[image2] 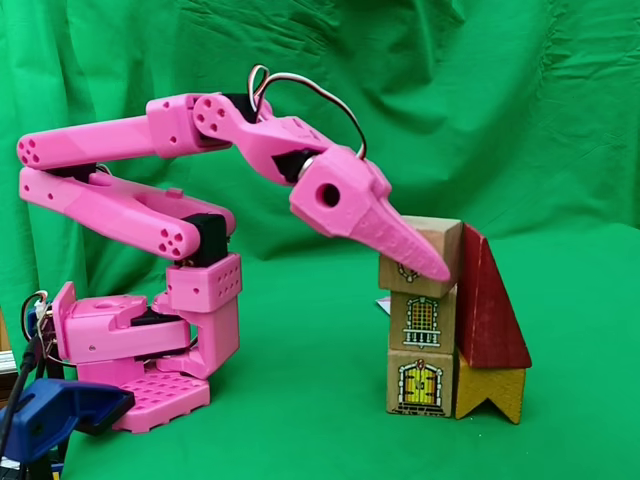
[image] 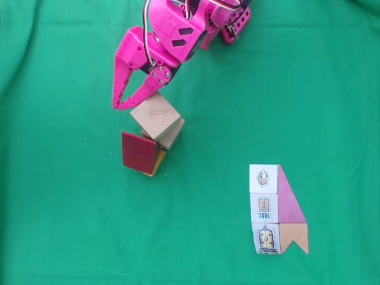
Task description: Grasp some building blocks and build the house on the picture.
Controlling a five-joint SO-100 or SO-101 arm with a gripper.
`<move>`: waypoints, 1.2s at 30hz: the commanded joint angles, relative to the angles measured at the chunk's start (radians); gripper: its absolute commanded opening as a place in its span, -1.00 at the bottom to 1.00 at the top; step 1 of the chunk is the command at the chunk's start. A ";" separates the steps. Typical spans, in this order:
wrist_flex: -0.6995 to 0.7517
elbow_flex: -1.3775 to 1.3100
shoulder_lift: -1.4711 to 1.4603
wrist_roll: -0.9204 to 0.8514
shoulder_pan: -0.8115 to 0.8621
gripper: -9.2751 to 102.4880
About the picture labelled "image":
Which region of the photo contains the wooden cube oval window print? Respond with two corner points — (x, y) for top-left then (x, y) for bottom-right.
(129, 91), (181, 141)

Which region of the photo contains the red wooden wedge block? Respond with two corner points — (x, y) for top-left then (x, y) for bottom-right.
(121, 131), (158, 173)

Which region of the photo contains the yellow notched wooden block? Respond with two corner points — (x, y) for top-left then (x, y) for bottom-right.
(139, 147), (167, 178)

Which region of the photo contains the green cloth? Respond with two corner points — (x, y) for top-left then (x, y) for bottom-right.
(0, 0), (380, 285)

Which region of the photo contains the gripper servo cable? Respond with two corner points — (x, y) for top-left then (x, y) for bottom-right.
(141, 0), (159, 68)

